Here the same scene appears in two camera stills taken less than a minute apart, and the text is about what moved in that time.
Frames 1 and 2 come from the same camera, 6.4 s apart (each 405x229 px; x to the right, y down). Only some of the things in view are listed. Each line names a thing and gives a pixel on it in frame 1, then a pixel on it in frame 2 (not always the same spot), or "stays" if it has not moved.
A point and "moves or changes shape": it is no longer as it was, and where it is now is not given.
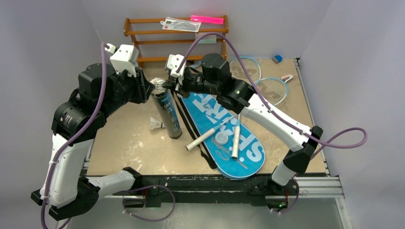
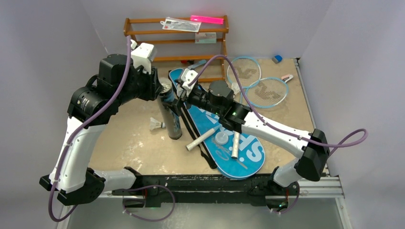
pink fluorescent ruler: [207, 19] stays
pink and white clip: [286, 78] stays
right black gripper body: [179, 85] → [181, 103]
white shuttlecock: [154, 124] stays
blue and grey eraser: [276, 59] stays
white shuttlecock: [158, 83] moves or changes shape
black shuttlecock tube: [169, 113] stays
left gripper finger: [143, 87] → [157, 87]
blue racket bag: [208, 114] stays
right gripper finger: [170, 84] → [177, 105]
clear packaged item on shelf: [180, 24] stays
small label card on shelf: [207, 39] stays
